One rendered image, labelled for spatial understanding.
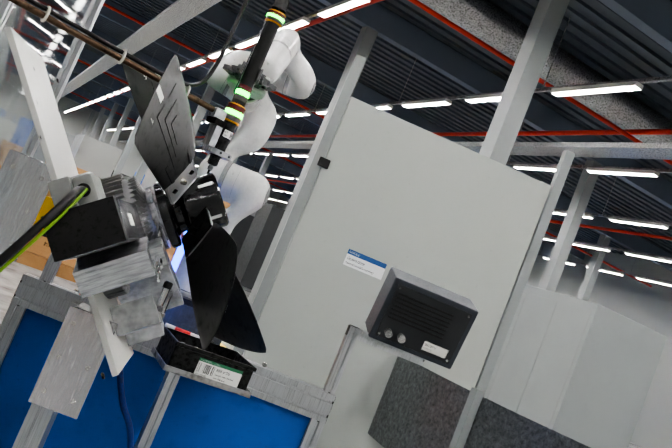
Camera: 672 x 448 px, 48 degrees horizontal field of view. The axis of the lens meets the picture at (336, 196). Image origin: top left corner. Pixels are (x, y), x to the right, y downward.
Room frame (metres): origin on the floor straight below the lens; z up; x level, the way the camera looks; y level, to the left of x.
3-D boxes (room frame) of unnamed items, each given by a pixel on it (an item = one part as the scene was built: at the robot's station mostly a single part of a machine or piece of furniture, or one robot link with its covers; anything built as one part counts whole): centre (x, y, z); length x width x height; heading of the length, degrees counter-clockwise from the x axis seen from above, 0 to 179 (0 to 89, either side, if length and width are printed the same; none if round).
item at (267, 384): (2.09, 0.24, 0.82); 0.90 x 0.04 x 0.08; 97
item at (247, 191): (2.32, 0.28, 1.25); 0.19 x 0.12 x 0.24; 89
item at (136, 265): (1.37, 0.32, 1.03); 0.15 x 0.10 x 0.14; 97
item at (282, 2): (1.72, 0.29, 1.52); 0.04 x 0.04 x 0.46
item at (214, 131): (1.71, 0.30, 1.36); 0.09 x 0.07 x 0.10; 132
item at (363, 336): (2.15, -0.29, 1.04); 0.24 x 0.03 x 0.03; 97
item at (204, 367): (1.93, 0.15, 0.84); 0.22 x 0.17 x 0.07; 113
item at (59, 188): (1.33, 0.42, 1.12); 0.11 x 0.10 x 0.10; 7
